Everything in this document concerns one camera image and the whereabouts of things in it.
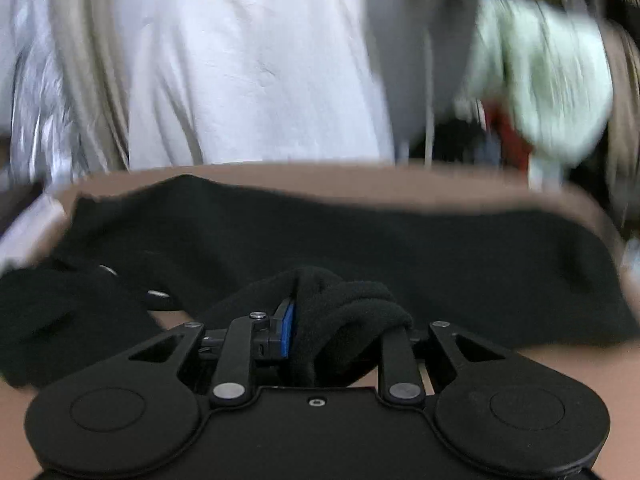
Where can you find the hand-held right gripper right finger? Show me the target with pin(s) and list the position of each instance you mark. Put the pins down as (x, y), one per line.
(397, 357)

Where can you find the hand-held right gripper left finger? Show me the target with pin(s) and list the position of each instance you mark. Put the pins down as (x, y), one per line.
(286, 332)

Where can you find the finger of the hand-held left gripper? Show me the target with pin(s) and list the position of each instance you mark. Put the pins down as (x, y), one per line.
(157, 301)

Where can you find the black fleece garment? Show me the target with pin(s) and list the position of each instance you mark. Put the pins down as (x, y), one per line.
(400, 260)

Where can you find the white cloth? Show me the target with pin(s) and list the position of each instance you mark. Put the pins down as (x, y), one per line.
(30, 227)

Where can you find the silver shiny jacket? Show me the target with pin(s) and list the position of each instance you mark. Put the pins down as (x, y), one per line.
(35, 110)

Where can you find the red item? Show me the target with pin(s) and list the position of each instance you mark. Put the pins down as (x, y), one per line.
(505, 125)

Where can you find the beige hanging coat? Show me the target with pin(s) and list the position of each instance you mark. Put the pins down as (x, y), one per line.
(85, 35)

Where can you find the grey garment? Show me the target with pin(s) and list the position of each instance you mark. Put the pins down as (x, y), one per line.
(420, 60)

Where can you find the light green garment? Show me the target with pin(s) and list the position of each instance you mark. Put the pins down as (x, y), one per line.
(550, 70)

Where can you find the tan garment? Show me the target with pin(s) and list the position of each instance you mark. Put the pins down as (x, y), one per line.
(625, 110)

